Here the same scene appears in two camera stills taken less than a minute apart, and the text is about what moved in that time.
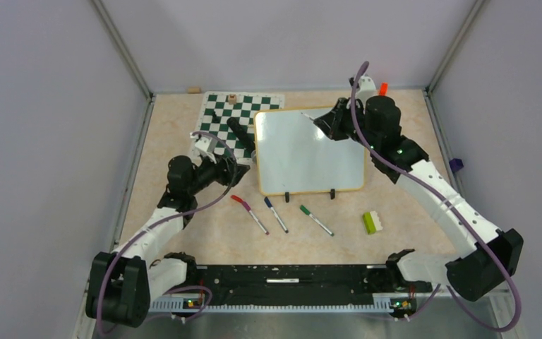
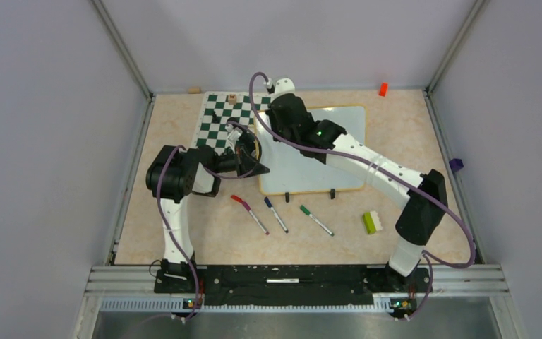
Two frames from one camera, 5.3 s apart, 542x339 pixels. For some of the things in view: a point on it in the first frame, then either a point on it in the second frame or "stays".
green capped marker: [303, 209] stays
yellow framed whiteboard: [296, 155] stays
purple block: [456, 164] stays
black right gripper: [331, 123] → [271, 117]
